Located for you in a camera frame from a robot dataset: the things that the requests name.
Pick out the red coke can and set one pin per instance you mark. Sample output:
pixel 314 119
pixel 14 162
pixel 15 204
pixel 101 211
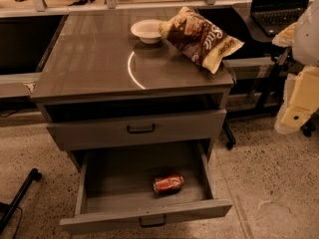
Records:
pixel 167 184

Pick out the open grey middle drawer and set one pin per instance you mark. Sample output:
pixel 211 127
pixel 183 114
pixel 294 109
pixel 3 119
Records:
pixel 116 188

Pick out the white bowl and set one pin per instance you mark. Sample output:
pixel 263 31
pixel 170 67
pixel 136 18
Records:
pixel 147 31

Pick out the closed grey top drawer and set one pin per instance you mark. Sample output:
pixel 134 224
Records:
pixel 98 133

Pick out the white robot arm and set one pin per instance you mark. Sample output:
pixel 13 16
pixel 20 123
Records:
pixel 305 45

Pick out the black laptop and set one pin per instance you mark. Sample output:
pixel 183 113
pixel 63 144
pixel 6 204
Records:
pixel 275 15

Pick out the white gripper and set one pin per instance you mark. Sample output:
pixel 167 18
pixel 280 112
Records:
pixel 307 39

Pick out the black stand leg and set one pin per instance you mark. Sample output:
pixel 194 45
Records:
pixel 8 210

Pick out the brown chip bag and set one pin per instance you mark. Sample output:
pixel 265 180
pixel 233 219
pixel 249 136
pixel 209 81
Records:
pixel 199 39

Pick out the black laptop stand table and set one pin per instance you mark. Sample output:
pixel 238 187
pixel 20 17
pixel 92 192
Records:
pixel 263 98

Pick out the grey drawer cabinet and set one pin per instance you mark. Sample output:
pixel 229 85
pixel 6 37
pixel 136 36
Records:
pixel 99 70

